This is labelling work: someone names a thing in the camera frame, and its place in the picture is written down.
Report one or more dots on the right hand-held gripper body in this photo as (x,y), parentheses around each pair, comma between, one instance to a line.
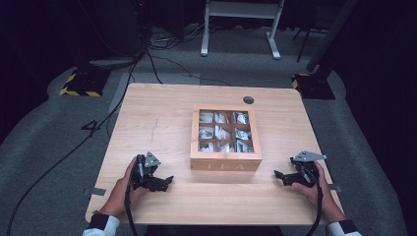
(306,172)

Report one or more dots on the grey slanted pole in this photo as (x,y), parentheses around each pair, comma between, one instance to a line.
(331,34)

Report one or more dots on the black tripod legs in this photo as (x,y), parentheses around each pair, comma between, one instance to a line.
(303,44)

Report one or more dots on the black stand striped base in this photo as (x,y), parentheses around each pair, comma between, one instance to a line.
(314,87)
(85,83)

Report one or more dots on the person's left hand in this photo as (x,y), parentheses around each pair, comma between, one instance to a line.
(119,196)

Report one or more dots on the rows of tea bags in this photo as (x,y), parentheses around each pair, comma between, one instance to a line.
(223,132)

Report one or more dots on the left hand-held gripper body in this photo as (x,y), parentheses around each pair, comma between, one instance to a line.
(140,170)

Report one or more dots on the person's right hand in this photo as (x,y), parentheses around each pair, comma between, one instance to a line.
(323,200)

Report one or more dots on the wooden tea box glass lid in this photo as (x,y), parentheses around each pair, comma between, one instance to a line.
(226,164)

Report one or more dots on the white metal desk frame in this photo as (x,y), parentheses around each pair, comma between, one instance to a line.
(241,10)

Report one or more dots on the grey tape strip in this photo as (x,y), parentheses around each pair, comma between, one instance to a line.
(95,192)
(335,188)

